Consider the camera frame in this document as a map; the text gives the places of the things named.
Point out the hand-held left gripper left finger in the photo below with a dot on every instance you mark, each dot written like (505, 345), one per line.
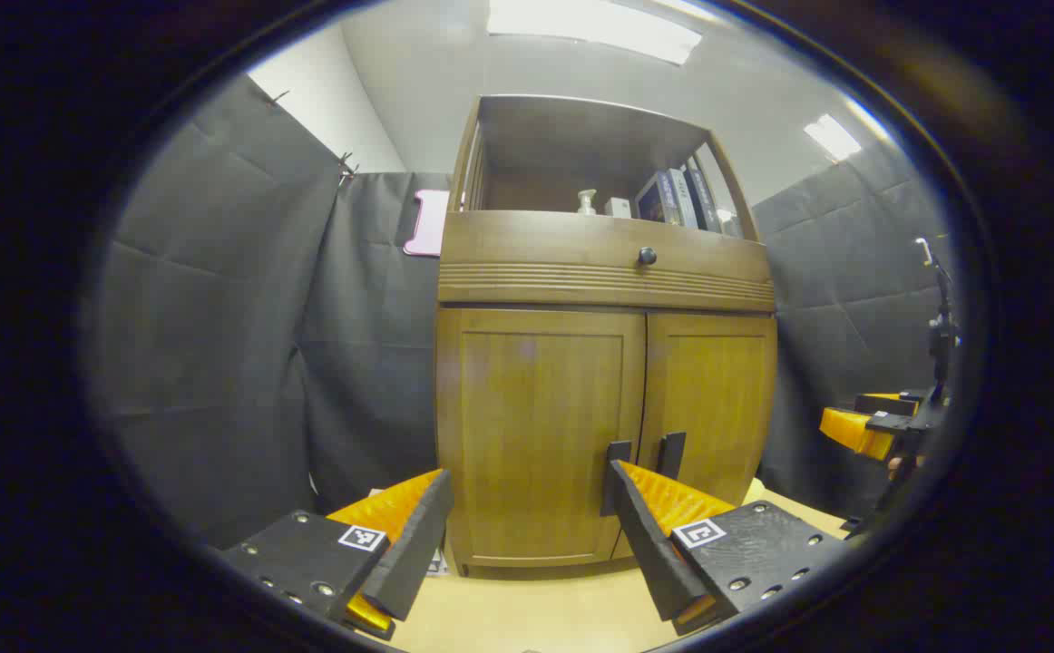
(414, 553)

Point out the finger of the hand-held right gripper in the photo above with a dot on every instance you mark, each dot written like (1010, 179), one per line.
(885, 402)
(853, 431)

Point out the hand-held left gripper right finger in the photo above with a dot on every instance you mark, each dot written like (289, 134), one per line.
(654, 553)

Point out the wooden cabinet door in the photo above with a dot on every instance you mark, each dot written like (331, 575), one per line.
(536, 435)
(717, 399)

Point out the brown wooden shoe cabinet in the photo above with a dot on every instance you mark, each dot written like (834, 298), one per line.
(563, 145)

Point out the wooden cabinet drawer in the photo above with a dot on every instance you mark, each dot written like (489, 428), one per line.
(536, 258)

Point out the stack of books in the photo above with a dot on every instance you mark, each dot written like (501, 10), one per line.
(437, 564)

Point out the small ceiling light panel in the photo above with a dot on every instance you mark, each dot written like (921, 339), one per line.
(834, 136)

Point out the black drawer knob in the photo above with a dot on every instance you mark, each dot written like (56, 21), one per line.
(647, 256)

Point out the blue book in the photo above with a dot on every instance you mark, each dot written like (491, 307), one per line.
(704, 199)
(656, 201)
(683, 199)

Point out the small white box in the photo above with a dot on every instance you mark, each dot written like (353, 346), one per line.
(619, 208)

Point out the small white bottle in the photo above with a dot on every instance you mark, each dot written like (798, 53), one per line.
(587, 203)

